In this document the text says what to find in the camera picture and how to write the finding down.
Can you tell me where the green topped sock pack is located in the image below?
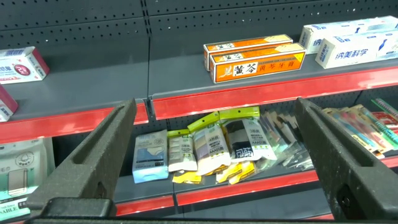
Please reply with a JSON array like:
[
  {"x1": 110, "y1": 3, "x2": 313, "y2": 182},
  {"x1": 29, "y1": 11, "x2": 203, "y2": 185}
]
[
  {"x1": 218, "y1": 106, "x2": 277, "y2": 162},
  {"x1": 167, "y1": 129, "x2": 198, "y2": 173},
  {"x1": 187, "y1": 111, "x2": 232, "y2": 176}
]

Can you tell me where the toothbrush pack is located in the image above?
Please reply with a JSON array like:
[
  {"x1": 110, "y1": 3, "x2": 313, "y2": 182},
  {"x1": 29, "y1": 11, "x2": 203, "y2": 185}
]
[
  {"x1": 345, "y1": 104, "x2": 398, "y2": 153},
  {"x1": 322, "y1": 107, "x2": 386, "y2": 159}
]

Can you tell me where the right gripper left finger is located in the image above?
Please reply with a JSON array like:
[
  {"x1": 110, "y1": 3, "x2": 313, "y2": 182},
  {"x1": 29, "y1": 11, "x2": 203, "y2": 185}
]
[{"x1": 25, "y1": 98, "x2": 137, "y2": 218}]

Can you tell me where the clear plastic pack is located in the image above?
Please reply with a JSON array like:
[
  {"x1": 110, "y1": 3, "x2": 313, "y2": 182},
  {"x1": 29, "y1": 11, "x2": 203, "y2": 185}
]
[{"x1": 255, "y1": 111, "x2": 314, "y2": 172}]

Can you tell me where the white pink box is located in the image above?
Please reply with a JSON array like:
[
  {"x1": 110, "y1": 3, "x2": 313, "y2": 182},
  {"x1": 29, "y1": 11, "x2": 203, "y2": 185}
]
[
  {"x1": 0, "y1": 46, "x2": 50, "y2": 85},
  {"x1": 0, "y1": 84, "x2": 19, "y2": 123}
]

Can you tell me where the white blue toothpaste box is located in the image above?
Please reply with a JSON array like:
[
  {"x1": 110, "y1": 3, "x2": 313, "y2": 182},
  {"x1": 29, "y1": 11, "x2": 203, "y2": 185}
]
[
  {"x1": 298, "y1": 15, "x2": 398, "y2": 55},
  {"x1": 315, "y1": 30, "x2": 398, "y2": 70}
]

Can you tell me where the white green towel pack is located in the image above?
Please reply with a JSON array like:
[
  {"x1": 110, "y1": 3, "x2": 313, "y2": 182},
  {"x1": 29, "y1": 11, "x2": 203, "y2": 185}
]
[{"x1": 0, "y1": 138, "x2": 56, "y2": 222}]

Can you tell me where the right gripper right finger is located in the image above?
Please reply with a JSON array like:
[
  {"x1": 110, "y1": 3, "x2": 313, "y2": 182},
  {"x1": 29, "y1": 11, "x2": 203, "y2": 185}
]
[{"x1": 294, "y1": 97, "x2": 398, "y2": 221}]

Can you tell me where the yellow pack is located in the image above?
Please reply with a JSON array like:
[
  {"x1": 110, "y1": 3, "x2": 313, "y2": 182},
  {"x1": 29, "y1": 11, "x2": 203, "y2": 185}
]
[
  {"x1": 215, "y1": 161, "x2": 256, "y2": 185},
  {"x1": 172, "y1": 170, "x2": 203, "y2": 185}
]

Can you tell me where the red pack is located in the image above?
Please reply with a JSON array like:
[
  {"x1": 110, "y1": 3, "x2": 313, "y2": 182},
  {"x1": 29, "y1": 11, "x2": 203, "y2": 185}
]
[{"x1": 371, "y1": 111, "x2": 398, "y2": 131}]

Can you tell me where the orange toothpaste box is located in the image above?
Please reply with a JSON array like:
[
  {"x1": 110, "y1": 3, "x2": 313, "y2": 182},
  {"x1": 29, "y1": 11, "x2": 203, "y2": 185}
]
[
  {"x1": 203, "y1": 34, "x2": 294, "y2": 72},
  {"x1": 208, "y1": 42, "x2": 307, "y2": 84}
]

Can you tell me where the light blue underwear pack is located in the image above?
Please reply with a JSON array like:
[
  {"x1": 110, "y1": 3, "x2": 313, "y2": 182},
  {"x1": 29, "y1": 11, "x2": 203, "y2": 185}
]
[{"x1": 132, "y1": 129, "x2": 170, "y2": 184}]

